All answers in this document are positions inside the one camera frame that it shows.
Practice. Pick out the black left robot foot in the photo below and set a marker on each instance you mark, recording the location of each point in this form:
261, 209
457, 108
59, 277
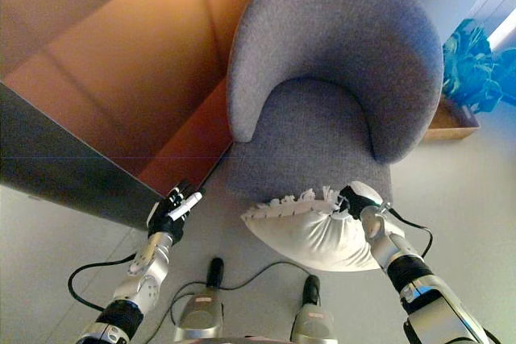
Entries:
215, 273

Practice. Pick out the dark grey upholstered furniture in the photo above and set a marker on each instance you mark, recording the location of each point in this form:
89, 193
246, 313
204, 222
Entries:
60, 162

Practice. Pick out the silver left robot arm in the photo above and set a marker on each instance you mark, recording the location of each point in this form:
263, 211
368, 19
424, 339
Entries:
137, 279

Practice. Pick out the black robot foot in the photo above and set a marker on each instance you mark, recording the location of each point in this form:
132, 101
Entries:
215, 273
311, 289

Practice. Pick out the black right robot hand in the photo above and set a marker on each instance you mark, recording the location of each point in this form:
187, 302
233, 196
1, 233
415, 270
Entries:
359, 201

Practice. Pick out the green leafy potted plant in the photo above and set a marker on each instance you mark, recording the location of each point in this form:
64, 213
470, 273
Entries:
471, 66

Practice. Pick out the black right robot foot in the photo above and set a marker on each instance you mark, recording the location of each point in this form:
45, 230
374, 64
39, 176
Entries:
311, 289

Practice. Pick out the wooden planter tray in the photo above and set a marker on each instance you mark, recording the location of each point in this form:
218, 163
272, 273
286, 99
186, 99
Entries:
451, 126

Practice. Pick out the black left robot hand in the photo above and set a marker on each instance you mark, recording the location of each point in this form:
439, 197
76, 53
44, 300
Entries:
171, 213

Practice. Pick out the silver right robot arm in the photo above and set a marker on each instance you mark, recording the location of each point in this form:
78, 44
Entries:
411, 275

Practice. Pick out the white fringed pillow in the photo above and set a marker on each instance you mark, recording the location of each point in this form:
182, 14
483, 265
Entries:
322, 235

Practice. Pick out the grey fabric armchair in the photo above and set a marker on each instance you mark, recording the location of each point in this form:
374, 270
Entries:
334, 90

